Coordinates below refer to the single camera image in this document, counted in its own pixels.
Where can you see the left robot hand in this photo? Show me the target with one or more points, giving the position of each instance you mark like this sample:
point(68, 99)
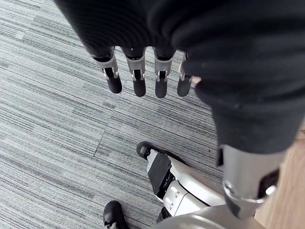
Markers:
point(214, 59)

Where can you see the light wooden cabinet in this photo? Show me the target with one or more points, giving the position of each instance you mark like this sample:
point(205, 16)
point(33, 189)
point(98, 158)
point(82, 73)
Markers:
point(286, 188)

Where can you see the dark robot foot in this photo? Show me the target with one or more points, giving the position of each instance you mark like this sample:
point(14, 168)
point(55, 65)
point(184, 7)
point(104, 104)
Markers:
point(143, 149)
point(114, 214)

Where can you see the silver robot leg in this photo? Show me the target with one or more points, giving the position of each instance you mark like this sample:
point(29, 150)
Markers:
point(188, 190)

